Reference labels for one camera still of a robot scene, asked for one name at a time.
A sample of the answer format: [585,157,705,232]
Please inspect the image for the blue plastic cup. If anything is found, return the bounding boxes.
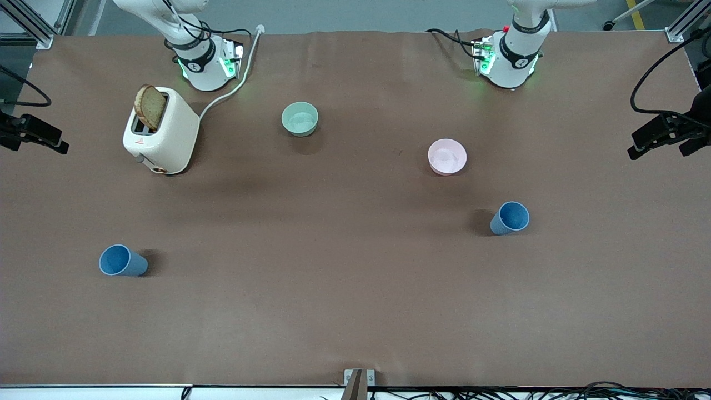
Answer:
[489,201,530,236]
[98,244,149,277]

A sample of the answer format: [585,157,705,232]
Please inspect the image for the brown bread slice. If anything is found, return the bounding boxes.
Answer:
[134,84,167,132]

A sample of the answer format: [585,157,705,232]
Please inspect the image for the wheeled stand leg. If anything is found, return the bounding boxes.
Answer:
[603,0,656,32]

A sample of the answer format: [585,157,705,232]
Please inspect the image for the cream white toaster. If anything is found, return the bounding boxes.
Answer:
[122,86,201,176]

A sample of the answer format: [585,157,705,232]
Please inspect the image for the base connector block green light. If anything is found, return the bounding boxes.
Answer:
[219,40,245,79]
[472,36,496,76]

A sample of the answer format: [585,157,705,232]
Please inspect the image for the pink bowl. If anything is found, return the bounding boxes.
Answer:
[427,138,468,176]

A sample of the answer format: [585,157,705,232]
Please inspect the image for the green bowl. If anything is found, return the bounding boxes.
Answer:
[281,101,319,137]

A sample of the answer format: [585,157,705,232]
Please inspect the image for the brown table cover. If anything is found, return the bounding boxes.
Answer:
[0,28,711,388]

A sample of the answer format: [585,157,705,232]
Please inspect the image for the aluminium frame post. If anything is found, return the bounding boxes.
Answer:
[665,0,711,44]
[0,0,54,49]

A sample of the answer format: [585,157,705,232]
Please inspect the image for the white toaster power cable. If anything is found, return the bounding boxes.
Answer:
[198,24,265,120]

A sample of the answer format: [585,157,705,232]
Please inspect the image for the black right arm base cables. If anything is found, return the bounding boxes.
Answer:
[161,0,254,56]

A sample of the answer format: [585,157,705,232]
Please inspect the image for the black left arm base cable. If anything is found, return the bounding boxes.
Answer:
[426,28,485,61]

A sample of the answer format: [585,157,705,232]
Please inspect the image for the black cable bundle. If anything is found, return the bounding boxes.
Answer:
[319,381,711,400]

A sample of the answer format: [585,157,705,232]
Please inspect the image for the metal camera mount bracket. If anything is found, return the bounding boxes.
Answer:
[343,369,375,400]

